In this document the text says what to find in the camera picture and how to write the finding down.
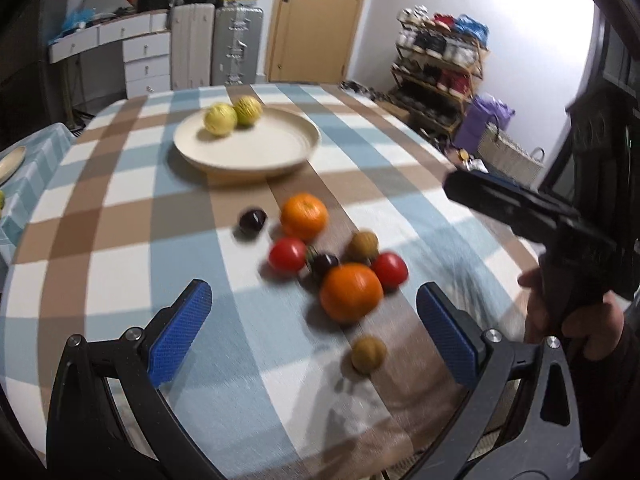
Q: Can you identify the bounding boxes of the small-checked blue tablecloth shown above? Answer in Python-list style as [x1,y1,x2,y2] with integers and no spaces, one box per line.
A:
[0,122,73,266]

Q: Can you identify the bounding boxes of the beige suitcase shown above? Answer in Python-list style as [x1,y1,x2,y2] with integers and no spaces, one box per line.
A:
[170,3,216,92]

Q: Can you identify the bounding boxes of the person's right forearm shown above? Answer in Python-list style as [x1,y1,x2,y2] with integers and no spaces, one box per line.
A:
[575,295,640,466]

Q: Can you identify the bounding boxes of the orange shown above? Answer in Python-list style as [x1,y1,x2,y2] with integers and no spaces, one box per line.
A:
[320,263,384,324]
[280,193,329,241]

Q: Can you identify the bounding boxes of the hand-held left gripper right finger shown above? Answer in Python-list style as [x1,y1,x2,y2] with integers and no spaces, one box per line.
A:
[416,281,583,480]

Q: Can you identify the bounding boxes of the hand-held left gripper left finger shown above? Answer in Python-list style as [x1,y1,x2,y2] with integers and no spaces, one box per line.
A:
[46,279,226,480]

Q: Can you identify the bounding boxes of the person's right hand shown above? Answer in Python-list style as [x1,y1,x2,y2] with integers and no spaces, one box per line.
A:
[519,265,626,361]

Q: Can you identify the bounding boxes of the rows of sneakers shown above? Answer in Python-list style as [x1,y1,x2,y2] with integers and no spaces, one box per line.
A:
[397,6,488,131]

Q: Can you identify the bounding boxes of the heap of loose shoes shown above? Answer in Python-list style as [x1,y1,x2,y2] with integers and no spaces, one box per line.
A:
[342,80,401,106]

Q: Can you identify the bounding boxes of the white desk with drawers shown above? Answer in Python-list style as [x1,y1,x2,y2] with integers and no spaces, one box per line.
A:
[48,10,173,100]

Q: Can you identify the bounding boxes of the small cream plate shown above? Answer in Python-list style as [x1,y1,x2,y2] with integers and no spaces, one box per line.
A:
[0,146,27,186]

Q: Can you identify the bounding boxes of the yellow-green guava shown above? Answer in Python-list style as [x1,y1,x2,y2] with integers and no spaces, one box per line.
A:
[235,96,264,127]
[203,102,238,137]

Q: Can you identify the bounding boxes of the cream round plate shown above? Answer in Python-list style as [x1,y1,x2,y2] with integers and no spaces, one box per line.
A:
[173,106,321,177]

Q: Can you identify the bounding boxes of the wooden shoe rack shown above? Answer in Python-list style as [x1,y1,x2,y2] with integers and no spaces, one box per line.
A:
[390,7,491,148]

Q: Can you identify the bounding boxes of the purple bag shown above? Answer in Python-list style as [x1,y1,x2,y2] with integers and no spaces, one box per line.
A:
[454,95,516,151]

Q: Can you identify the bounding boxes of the black fridge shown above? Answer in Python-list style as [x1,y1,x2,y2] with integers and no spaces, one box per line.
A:
[0,0,53,151]

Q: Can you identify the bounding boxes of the blue plastic bag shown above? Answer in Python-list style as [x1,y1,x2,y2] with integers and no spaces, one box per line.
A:
[62,7,96,36]

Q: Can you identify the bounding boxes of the red tomato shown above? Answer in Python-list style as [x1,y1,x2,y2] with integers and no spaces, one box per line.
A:
[268,237,308,273]
[371,252,409,289]

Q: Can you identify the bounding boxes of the small brown fruit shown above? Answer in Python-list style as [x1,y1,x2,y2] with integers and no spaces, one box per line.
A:
[351,336,387,375]
[347,230,380,262]

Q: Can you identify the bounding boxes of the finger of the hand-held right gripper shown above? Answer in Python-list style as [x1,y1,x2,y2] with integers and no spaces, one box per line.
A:
[487,174,583,221]
[444,170,556,241]

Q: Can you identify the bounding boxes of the wooden door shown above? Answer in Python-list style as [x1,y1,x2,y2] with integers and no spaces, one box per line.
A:
[265,0,373,83]

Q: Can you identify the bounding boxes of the dark purple plum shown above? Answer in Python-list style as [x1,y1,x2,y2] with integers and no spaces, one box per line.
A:
[238,208,268,235]
[307,252,341,277]

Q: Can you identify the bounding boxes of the white waste basket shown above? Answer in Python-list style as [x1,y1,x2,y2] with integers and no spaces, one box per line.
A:
[477,122,546,186]

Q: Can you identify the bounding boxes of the silver suitcase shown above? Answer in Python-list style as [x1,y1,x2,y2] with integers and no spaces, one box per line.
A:
[211,6,265,86]

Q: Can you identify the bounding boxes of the checked blue brown tablecloth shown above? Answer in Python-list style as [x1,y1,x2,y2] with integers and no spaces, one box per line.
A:
[0,82,546,480]

